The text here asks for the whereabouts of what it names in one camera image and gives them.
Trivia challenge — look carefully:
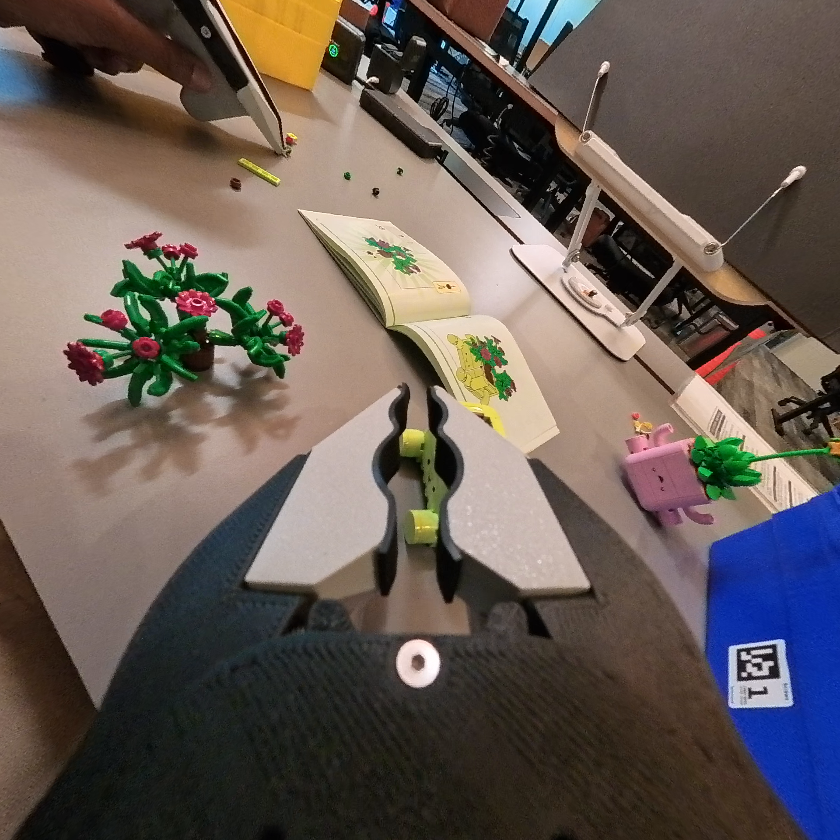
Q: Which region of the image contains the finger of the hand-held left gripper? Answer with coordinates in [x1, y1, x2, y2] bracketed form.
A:
[236, 81, 284, 157]
[200, 0, 285, 143]

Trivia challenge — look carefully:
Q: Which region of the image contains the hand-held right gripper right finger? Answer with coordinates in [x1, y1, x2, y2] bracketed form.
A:
[427, 386, 592, 603]

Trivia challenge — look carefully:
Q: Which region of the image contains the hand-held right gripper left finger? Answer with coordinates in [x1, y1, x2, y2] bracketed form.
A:
[244, 386, 411, 598]

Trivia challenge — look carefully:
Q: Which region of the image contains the lime green toy planter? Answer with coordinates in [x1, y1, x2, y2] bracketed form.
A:
[397, 403, 509, 547]

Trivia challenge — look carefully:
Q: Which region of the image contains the toy flower plant brown base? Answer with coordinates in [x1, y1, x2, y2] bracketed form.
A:
[62, 231, 306, 408]

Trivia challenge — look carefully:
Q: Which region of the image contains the instruction booklet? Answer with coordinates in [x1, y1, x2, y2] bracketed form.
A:
[297, 209, 560, 454]

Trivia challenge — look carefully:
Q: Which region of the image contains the person's left hand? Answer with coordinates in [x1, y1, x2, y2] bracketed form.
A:
[0, 0, 212, 91]

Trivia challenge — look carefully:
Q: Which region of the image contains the yellow plastic bin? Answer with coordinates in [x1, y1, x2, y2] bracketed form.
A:
[220, 0, 342, 89]

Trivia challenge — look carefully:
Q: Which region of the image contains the black device green light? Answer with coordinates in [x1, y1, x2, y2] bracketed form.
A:
[322, 16, 367, 85]

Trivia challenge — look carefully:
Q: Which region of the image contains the black flat box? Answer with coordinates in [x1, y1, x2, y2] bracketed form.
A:
[360, 87, 447, 160]

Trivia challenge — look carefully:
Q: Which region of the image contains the black power adapter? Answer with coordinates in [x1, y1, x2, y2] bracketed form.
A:
[366, 36, 427, 96]

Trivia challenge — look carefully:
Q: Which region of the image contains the green leafy toy plant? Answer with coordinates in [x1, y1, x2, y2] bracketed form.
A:
[689, 434, 763, 501]

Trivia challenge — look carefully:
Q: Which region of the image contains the clear printed sheet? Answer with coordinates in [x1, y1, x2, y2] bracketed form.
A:
[669, 377, 821, 516]

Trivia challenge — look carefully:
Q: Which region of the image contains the brown top desk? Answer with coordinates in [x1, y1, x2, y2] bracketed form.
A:
[410, 0, 572, 132]

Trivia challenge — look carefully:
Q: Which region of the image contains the blue plastic bin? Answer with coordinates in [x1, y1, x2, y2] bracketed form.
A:
[705, 484, 840, 840]

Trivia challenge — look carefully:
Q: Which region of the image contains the black board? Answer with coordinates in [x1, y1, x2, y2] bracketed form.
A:
[528, 0, 840, 349]

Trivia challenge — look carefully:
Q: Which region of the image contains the red black desk frame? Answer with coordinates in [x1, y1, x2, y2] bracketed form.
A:
[696, 328, 798, 388]

